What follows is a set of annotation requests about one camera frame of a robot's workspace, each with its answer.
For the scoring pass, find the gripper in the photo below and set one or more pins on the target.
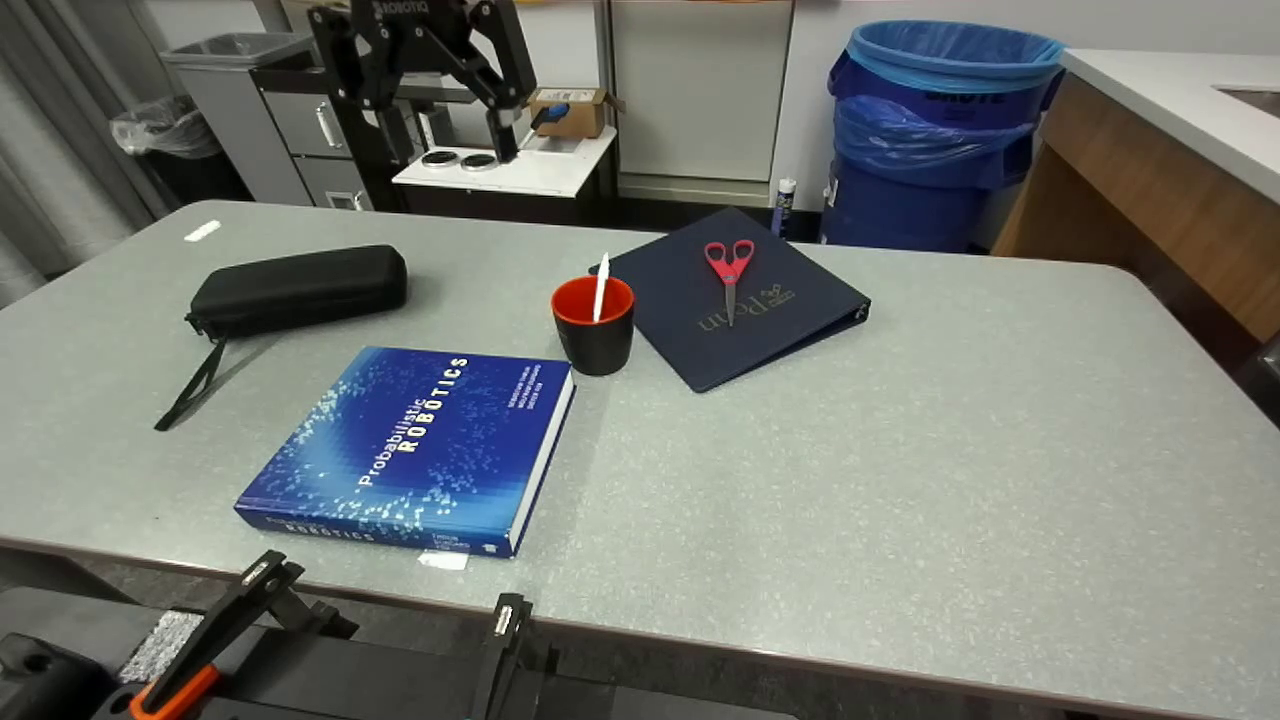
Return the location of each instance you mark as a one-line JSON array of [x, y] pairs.
[[405, 10]]

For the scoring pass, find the white pen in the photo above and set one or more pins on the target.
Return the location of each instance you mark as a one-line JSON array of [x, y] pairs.
[[600, 288]]

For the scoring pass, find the red and black mug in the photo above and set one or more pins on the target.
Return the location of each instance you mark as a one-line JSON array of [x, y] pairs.
[[595, 340]]

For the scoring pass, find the round black disc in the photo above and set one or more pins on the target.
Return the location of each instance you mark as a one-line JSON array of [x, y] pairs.
[[479, 161], [440, 158]]

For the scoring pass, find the grey drawer cabinet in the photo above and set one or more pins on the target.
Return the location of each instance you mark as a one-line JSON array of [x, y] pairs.
[[310, 150]]

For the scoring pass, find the cardboard box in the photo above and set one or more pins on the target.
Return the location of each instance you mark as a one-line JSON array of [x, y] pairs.
[[575, 112]]

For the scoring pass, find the small white table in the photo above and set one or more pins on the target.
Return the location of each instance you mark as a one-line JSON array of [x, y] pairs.
[[540, 170]]

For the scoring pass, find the grey trash bin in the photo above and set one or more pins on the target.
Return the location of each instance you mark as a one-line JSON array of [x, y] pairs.
[[235, 110]]

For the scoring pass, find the black zip case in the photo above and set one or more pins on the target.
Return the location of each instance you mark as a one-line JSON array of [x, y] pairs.
[[300, 288]]

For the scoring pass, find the clear plastic bag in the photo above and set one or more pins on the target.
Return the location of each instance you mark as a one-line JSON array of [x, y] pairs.
[[165, 128]]

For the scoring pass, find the white tape strip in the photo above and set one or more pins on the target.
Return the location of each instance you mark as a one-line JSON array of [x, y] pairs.
[[202, 231]]

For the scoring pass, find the white cabinet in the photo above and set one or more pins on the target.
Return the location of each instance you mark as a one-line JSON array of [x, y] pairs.
[[700, 90]]

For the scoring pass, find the grey curtain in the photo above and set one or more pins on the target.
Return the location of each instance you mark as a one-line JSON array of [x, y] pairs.
[[60, 130]]

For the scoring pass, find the red scissors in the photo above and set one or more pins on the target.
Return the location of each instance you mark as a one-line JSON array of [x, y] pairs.
[[730, 265]]

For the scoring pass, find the purple marker with white cap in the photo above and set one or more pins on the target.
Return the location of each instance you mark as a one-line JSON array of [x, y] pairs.
[[785, 205]]

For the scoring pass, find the blue hardcover book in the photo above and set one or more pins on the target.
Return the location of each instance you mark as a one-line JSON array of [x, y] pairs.
[[410, 450]]

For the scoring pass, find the white paper label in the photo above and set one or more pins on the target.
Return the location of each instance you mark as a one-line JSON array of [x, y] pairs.
[[443, 560]]

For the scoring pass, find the blue trash bin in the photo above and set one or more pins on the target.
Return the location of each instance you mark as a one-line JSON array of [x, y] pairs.
[[930, 140]]

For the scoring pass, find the black and orange clamp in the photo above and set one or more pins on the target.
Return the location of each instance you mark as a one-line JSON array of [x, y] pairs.
[[215, 630]]

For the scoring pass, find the wooden counter with white top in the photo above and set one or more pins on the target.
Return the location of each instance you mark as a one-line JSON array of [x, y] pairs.
[[1160, 170]]

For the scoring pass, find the sink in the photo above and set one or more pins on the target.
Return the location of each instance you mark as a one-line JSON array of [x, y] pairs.
[[1252, 100]]

